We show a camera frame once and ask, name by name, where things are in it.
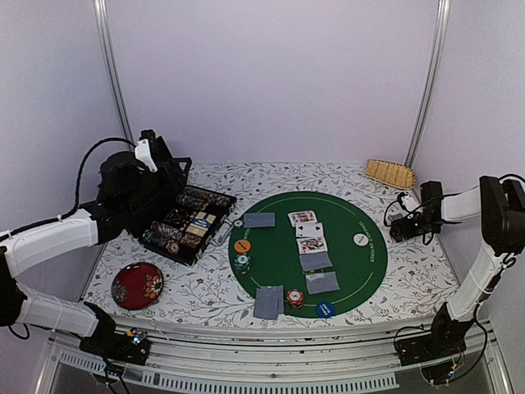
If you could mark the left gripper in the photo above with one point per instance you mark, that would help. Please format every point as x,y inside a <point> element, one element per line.
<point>171,167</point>

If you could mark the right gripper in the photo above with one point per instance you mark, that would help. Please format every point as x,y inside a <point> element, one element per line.
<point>408,233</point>

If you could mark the white dealer button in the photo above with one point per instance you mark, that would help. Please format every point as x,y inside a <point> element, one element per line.
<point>361,239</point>

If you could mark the red five chip stack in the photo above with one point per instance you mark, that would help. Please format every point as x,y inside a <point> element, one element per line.
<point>172,247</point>

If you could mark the king of diamonds card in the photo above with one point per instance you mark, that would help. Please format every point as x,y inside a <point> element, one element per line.
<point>301,217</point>

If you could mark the two of clubs card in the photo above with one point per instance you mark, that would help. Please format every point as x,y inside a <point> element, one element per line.
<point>308,229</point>

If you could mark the face-down board card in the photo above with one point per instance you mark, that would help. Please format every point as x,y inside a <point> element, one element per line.
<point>313,262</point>
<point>318,283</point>

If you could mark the orange big blind button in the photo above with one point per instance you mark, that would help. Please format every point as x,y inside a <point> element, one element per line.
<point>242,246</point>

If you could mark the dealt cards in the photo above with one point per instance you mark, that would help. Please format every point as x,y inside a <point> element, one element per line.
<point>259,220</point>

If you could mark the green chip stack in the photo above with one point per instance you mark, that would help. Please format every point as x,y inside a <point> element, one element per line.
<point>242,263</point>

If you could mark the blue small blind button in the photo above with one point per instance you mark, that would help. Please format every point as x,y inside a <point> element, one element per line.
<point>325,309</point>

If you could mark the dealt cards front edge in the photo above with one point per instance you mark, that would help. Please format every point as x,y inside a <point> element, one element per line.
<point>269,302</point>

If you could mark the grey playing card deck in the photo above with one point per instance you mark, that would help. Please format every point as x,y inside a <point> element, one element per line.
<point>396,217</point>

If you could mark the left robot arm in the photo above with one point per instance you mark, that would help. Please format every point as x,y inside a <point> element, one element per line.
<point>85,225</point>

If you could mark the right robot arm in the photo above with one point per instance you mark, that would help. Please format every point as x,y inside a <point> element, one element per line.
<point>499,204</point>

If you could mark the woven bamboo tray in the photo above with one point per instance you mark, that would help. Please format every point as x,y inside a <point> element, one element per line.
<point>391,174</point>

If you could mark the black poker chip case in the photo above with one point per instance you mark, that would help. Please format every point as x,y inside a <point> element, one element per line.
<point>158,223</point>

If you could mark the yellow playing card box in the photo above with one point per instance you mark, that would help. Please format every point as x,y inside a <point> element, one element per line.
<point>199,223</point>

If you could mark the red floral plate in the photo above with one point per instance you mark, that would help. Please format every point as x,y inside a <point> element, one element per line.
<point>137,286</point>

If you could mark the green round poker mat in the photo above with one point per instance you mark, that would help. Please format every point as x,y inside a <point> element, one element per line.
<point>275,261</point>

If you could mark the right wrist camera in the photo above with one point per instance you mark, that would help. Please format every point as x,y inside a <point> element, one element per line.
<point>408,203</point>

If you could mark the right metal frame post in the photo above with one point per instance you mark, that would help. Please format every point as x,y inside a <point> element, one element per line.
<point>437,49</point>

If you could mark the metal frame post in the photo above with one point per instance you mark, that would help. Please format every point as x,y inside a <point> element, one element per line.
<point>109,59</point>
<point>437,49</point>

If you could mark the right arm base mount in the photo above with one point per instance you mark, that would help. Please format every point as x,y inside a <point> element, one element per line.
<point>444,356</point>

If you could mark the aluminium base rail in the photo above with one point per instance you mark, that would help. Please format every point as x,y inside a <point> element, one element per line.
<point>349,359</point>

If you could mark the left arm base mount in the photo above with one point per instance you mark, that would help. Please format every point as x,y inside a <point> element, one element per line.
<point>132,347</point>

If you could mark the left metal frame post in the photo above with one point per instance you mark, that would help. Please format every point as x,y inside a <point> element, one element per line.
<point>109,59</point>

